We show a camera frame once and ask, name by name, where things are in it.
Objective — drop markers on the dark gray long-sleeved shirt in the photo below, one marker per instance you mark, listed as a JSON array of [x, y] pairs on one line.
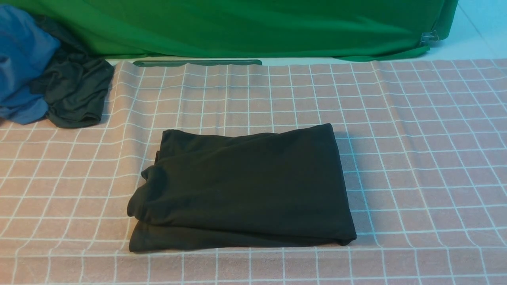
[[265, 190]]

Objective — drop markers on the green backdrop cloth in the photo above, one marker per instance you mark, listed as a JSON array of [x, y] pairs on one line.
[[352, 30]]

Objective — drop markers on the pink grid tablecloth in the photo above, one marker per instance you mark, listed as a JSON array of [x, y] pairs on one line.
[[422, 143]]

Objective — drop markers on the dark crumpled garment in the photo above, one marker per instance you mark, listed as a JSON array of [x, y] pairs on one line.
[[75, 83]]

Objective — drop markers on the metal binder clip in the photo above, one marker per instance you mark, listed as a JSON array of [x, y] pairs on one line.
[[428, 37]]

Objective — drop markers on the blue crumpled garment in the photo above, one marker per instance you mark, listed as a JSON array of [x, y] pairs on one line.
[[25, 51]]

